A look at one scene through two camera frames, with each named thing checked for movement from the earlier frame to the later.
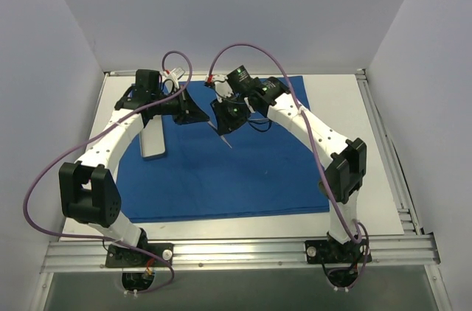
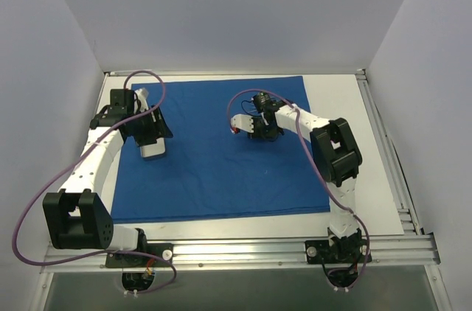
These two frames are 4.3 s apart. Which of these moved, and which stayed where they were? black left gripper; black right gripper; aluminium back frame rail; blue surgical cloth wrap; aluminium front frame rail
Moved: black left gripper; black right gripper
Stayed: aluminium back frame rail; blue surgical cloth wrap; aluminium front frame rail
